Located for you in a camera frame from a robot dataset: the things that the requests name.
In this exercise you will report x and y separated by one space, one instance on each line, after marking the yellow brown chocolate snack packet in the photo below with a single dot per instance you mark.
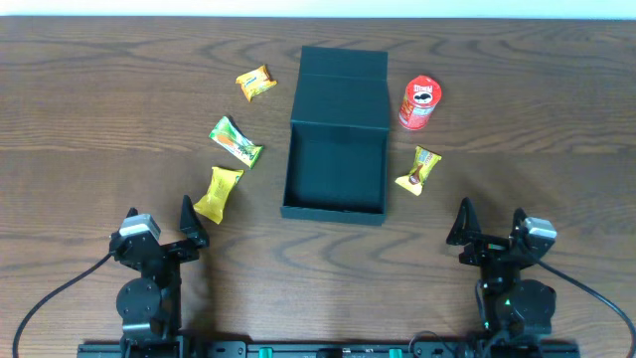
423 163

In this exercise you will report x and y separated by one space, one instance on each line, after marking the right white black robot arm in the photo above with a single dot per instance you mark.
517 310

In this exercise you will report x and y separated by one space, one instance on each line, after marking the orange cracker snack packet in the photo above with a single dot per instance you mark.
255 82

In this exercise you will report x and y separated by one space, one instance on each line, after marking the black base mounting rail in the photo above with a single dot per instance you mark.
238 349

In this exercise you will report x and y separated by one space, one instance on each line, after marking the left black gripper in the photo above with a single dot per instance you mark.
162 249

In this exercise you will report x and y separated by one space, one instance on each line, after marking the dark green open gift box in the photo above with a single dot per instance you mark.
337 167

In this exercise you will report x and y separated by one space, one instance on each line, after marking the red Pringles can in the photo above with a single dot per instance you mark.
421 96

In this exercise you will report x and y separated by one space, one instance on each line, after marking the green orange snack packet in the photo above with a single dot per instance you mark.
231 139

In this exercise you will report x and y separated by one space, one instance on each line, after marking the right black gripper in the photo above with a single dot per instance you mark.
495 246

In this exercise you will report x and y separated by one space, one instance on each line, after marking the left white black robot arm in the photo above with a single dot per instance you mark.
150 306

